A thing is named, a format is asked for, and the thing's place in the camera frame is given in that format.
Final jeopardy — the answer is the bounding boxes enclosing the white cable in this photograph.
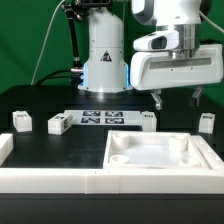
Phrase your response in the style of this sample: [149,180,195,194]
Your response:
[30,0,66,86]

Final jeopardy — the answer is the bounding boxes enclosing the white square tabletop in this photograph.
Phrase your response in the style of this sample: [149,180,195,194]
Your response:
[103,131,209,169]

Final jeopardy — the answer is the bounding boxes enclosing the black cable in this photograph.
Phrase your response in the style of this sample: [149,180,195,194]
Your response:
[35,68,83,86]

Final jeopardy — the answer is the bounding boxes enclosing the white U-shaped fence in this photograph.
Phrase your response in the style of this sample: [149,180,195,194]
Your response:
[0,136,224,194]

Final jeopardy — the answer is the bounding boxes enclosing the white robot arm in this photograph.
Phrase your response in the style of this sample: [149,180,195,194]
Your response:
[77,0,223,109]

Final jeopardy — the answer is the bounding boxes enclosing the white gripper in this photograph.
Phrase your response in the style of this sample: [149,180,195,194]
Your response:
[130,30,223,110]

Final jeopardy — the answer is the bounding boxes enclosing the white tag sheet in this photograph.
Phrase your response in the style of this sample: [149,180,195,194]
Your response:
[64,110,142,126]

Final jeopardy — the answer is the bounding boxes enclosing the black camera stand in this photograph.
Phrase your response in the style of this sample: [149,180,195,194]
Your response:
[61,0,113,74]

